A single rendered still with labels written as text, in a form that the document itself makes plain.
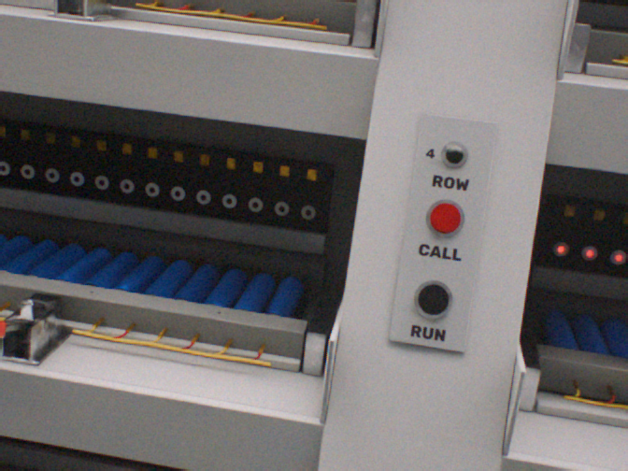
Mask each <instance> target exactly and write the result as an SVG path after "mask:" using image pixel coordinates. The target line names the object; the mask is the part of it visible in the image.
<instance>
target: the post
mask: <svg viewBox="0 0 628 471"><path fill-rule="evenodd" d="M567 5H568V0H388V6H387V13H386V19H385V25H384V32H383V38H382V44H381V51H380V56H379V63H378V74H377V81H376V88H375V93H374V100H373V106H372V112H371V119H370V125H369V131H368V138H367V144H366V150H365V156H364V168H363V174H362V181H361V187H360V193H359V200H358V206H357V212H356V219H355V224H354V231H353V238H352V244H351V250H350V262H349V268H348V274H347V281H346V287H345V293H344V300H343V306H342V312H341V319H340V324H339V331H338V338H337V343H336V350H335V361H334V368H333V375H332V380H331V387H330V393H329V399H328V406H327V412H326V418H325V424H324V431H323V437H322V443H321V455H320V461H319V468H318V471H500V467H501V461H502V454H503V447H504V441H505V435H506V428H507V416H508V410H509V403H510V396H511V390H512V384H513V378H514V371H515V364H516V358H517V351H518V345H519V338H520V332H521V320H522V313H523V307H524V300H525V294H526V287H527V281H528V275H529V268H530V262H531V255H532V248H533V242H534V235H535V224H536V217H537V211H538V204H539V197H540V191H541V184H542V178H543V172H544V165H545V159H546V152H547V145H548V139H549V132H550V121H551V114H552V108H553V101H554V94H555V88H556V82H557V76H558V69H559V62H560V56H561V49H562V43H563V36H564V25H565V18H566V11H567ZM422 113H425V114H433V115H440V116H448V117H454V118H462V119H469V120H477V121H490V122H497V123H498V126H497V133H496V139H495V146H494V153H493V158H492V171H491V177H490V184H489V190H488V196H487V203H486V209H485V216H484V223H483V228H482V235H481V241H480V248H479V255H478V266H477V273H476V279H475V286H474V291H473V298H472V305H471V311H470V318H469V324H468V330H467V337H466V343H465V350H464V352H459V351H454V350H443V349H437V348H431V347H425V346H420V345H414V344H408V343H402V342H396V341H391V340H389V335H390V330H391V323H392V316H393V305H394V298H395V292H396V286H397V280H398V273H399V266H400V261H401V254H402V248H403V241H404V235H405V229H406V222H407V211H408V204H409V197H410V192H411V185H412V179H413V172H414V166H415V160H416V153H417V147H418V141H419V134H420V128H421V116H422Z"/></svg>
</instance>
